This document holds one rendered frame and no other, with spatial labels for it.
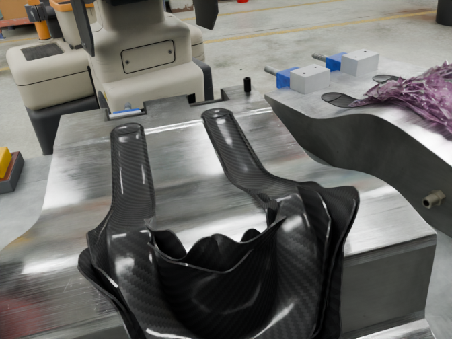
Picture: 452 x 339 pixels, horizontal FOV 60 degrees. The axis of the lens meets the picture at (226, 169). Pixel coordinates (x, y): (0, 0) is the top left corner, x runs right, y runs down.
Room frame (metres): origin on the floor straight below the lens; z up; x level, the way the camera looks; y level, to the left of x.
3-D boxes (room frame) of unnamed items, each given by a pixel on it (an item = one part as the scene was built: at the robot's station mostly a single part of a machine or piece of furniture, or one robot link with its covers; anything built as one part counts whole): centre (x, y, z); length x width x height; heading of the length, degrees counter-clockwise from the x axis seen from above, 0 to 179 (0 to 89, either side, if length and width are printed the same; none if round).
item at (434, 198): (0.30, -0.20, 0.84); 0.02 x 0.01 x 0.02; 118
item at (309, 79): (0.62, -0.12, 0.86); 0.13 x 0.05 x 0.05; 28
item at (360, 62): (0.67, -0.21, 0.86); 0.13 x 0.05 x 0.05; 28
